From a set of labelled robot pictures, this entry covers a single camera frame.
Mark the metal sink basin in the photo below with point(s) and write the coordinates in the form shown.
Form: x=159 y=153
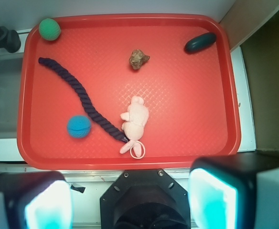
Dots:
x=10 y=78

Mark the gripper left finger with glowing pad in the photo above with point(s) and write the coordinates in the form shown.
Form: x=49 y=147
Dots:
x=37 y=200

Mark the blue textured ball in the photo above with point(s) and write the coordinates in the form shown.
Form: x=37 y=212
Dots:
x=78 y=126

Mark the black octagonal mount plate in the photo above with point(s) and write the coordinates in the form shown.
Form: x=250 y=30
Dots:
x=145 y=199

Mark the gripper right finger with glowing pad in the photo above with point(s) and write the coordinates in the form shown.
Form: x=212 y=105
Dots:
x=239 y=191

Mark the small black tape piece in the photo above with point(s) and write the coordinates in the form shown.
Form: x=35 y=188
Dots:
x=77 y=187

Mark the green textured ball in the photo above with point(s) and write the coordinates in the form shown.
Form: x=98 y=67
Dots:
x=49 y=29

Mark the pink plush bunny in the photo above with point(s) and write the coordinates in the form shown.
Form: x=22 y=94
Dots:
x=135 y=119

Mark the brown rock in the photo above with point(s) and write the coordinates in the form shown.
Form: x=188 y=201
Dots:
x=137 y=59

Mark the red plastic tray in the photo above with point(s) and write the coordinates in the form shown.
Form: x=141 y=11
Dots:
x=191 y=97

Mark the dark green oval object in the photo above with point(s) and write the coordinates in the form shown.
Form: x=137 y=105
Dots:
x=200 y=42

